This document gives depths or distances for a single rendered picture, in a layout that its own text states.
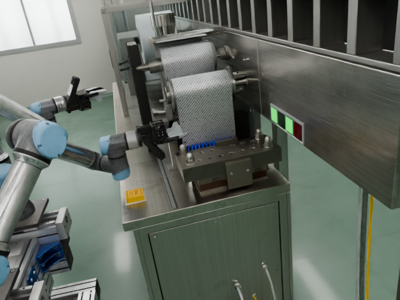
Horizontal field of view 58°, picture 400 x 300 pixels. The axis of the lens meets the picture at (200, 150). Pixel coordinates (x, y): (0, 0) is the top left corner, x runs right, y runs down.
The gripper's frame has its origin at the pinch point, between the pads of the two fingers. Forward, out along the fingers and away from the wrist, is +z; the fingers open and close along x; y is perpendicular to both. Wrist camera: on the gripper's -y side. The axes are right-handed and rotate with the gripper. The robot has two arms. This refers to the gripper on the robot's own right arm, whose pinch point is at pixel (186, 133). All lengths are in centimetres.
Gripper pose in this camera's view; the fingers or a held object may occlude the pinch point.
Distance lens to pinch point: 152.5
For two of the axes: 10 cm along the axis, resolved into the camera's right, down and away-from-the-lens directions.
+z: 9.6, -2.1, 1.6
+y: -1.3, -9.1, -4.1
